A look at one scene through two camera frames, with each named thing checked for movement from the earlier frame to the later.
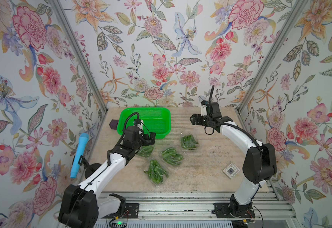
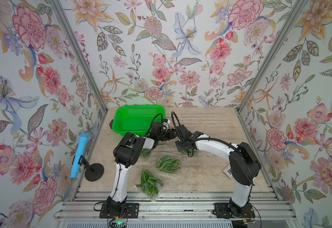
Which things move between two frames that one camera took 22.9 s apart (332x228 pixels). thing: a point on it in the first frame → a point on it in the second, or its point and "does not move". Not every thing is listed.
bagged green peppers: [145, 151] does not move
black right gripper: [196, 117] → [177, 143]
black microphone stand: [89, 168] does not move
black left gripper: [147, 141] → [171, 135]
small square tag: [231, 170] does not move
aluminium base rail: [198, 205] does not move
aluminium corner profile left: [58, 7] does not move
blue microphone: [83, 140] does not move
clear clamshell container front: [155, 172] → [149, 184]
